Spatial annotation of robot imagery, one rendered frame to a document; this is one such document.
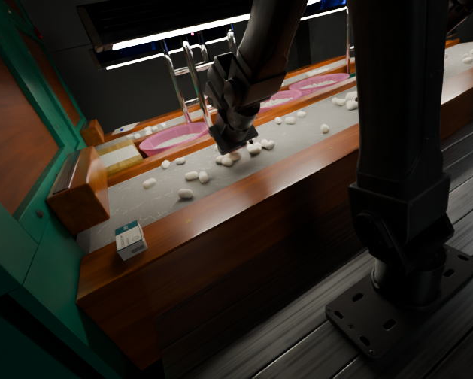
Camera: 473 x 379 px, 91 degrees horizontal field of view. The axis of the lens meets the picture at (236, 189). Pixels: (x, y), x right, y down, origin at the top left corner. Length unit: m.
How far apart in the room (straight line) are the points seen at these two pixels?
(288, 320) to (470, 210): 0.35
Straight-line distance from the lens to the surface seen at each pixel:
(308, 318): 0.35
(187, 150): 0.74
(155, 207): 0.52
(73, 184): 0.44
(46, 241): 0.38
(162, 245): 0.36
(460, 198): 0.56
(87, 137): 1.09
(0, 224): 0.32
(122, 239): 0.38
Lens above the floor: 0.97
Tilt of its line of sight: 29 degrees down
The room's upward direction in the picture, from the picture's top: 16 degrees counter-clockwise
